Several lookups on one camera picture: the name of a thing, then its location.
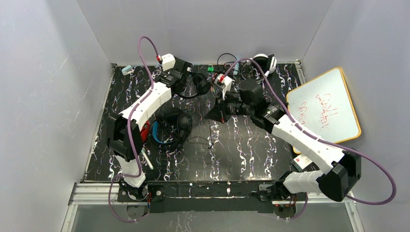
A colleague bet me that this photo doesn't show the white green marker pen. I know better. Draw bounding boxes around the white green marker pen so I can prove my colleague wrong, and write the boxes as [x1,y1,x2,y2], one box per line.
[142,151,154,170]

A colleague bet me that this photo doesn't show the yellow framed whiteboard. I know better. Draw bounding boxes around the yellow framed whiteboard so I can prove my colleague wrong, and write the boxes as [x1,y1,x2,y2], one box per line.
[286,67,362,143]

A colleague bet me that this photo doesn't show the black cable on table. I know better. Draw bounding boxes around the black cable on table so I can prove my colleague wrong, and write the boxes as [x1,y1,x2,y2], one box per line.
[213,52,244,77]

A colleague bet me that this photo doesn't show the small white red box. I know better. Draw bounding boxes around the small white red box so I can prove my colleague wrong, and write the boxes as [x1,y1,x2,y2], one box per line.
[292,154,312,171]

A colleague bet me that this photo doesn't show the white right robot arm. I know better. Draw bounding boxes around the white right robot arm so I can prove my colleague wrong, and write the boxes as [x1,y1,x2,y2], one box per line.
[205,74,361,202]

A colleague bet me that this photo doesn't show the red headphones with cable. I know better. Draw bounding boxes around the red headphones with cable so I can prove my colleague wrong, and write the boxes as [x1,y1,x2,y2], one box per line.
[140,120,150,143]

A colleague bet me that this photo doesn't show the white headphones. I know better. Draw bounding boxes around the white headphones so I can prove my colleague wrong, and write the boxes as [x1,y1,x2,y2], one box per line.
[246,53,277,78]

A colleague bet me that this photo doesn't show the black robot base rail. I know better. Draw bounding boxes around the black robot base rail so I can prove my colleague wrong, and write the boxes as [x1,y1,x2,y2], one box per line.
[147,180,290,213]

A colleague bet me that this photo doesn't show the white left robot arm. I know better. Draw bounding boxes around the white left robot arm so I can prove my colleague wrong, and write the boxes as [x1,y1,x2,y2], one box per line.
[105,54,192,188]

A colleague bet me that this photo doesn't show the mint eraser block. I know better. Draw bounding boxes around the mint eraser block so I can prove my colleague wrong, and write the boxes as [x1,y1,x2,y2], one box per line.
[121,65,132,75]

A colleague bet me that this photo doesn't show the blue black headphones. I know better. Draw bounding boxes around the blue black headphones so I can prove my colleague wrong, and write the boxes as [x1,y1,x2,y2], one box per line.
[148,107,193,150]

